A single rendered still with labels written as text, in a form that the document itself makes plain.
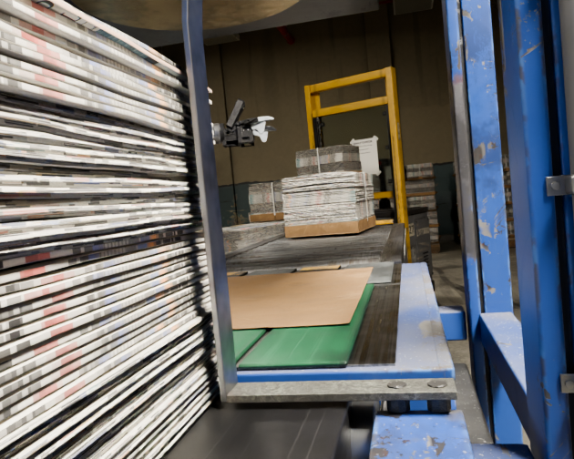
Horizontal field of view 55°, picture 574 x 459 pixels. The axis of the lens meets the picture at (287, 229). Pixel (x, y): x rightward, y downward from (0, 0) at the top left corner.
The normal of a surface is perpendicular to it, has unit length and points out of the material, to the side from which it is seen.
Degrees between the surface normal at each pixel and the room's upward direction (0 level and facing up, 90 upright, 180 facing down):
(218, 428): 0
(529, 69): 90
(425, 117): 90
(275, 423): 0
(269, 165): 90
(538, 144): 90
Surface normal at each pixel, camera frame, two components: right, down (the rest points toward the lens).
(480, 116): -0.22, 0.07
